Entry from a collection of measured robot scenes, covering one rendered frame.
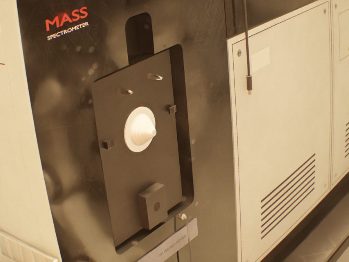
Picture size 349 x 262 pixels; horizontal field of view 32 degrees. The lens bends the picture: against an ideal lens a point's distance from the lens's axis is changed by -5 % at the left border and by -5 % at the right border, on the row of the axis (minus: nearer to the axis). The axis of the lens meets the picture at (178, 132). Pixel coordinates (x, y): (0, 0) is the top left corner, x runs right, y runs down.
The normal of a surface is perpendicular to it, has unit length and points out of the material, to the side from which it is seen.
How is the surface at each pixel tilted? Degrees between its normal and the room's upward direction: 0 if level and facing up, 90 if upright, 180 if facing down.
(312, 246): 0
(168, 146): 90
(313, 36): 90
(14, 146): 90
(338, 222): 0
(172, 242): 90
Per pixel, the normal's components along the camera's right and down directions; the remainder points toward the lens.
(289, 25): 0.79, 0.18
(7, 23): -0.61, 0.37
